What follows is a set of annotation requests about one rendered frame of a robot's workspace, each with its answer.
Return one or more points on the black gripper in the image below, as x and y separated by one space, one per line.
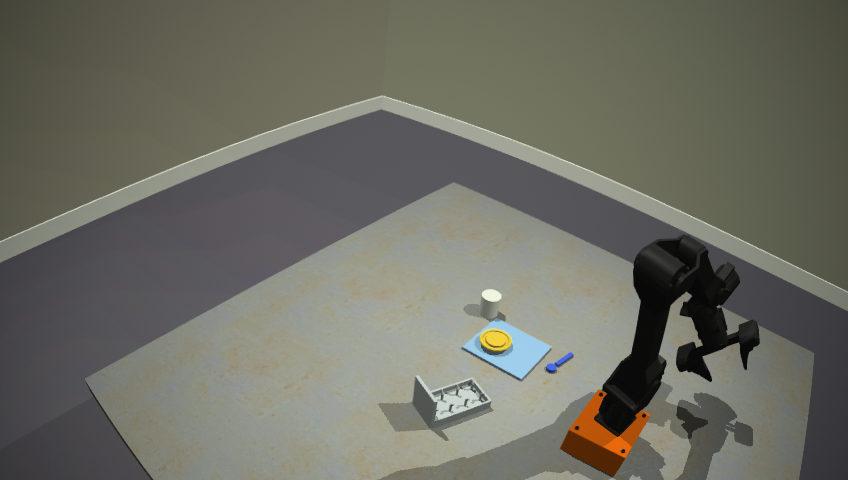
714 338

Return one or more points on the yellow plate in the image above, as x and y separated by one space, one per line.
495 340

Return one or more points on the light blue flat mat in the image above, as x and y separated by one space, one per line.
518 360

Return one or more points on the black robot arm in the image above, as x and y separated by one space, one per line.
659 280

